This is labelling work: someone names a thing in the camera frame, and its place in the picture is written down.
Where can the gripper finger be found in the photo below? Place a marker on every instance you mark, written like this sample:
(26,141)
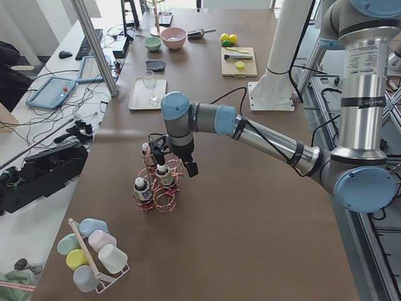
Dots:
(191,166)
(158,155)

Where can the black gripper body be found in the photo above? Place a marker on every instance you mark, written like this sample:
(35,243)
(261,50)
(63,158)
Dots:
(183,152)

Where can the tea bottle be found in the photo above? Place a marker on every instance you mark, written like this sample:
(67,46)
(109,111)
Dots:
(143,193)
(164,175)
(147,155)

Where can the copper wire bottle basket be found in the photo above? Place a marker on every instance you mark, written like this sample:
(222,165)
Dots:
(163,197)

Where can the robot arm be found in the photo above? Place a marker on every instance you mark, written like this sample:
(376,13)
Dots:
(354,173)

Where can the cream rabbit serving tray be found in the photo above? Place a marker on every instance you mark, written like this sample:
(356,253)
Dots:
(139,96)

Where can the clear wine glass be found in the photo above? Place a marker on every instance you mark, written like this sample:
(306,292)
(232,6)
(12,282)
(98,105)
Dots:
(150,82)

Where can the grey folded cloth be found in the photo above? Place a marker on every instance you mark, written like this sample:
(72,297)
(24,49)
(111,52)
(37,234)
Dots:
(155,65)

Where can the green ceramic bowl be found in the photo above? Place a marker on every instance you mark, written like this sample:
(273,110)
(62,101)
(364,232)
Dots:
(152,43)

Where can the blue teach pendant far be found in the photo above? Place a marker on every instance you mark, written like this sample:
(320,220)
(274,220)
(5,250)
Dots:
(89,71)

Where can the blue teach pendant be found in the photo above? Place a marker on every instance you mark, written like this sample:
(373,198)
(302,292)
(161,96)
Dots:
(52,93)
(89,71)

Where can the blue cup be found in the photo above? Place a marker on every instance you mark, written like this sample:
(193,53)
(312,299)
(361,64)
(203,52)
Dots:
(89,225)

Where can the pink cup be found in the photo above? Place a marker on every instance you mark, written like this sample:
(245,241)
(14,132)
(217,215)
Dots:
(98,239)

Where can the pink bowl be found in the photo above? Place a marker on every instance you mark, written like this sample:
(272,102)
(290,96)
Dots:
(173,45)

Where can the clear ice cubes pile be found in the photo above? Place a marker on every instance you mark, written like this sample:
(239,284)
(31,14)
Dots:
(174,36)

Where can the steel muddler black tip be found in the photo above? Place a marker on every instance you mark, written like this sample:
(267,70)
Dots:
(237,57)

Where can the half lemon slice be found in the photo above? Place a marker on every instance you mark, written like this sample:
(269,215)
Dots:
(240,65)

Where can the wooden mug tree stand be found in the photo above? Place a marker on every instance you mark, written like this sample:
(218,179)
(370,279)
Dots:
(157,29)

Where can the bamboo cutting board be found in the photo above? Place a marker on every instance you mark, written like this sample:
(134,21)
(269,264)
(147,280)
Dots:
(228,67)

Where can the metal ice scoop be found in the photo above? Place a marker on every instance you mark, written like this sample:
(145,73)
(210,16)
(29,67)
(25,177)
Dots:
(199,33)

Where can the black equipment case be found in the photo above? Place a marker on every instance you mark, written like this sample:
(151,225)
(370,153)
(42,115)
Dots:
(42,175)

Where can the white cup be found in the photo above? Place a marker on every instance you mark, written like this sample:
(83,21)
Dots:
(113,259)

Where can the yellow plastic knife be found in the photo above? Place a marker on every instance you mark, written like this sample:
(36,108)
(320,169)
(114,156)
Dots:
(237,50)

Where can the blue teach pendant near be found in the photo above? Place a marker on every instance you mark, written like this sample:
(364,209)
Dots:
(52,93)

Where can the black keyboard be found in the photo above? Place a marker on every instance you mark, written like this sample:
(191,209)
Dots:
(85,48)

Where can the yellow lemon upper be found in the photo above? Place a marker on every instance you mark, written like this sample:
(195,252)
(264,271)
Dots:
(224,37)

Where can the green cup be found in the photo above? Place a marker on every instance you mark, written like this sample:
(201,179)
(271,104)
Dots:
(67,244)

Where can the black computer mouse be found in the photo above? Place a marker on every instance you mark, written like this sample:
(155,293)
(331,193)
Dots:
(64,54)

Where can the yellow cup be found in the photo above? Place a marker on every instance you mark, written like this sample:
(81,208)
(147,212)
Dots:
(76,258)

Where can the grey cup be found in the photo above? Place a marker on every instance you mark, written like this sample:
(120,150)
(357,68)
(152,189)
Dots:
(85,279)

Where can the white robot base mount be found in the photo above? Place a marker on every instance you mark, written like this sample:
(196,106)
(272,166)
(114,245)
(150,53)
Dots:
(273,91)

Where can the black frame object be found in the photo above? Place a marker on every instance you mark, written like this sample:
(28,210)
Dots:
(165,18)

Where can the white wire cup rack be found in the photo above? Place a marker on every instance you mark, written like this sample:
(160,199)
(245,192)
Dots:
(106,279)

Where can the aluminium frame post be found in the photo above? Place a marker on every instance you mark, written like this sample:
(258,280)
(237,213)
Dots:
(89,32)

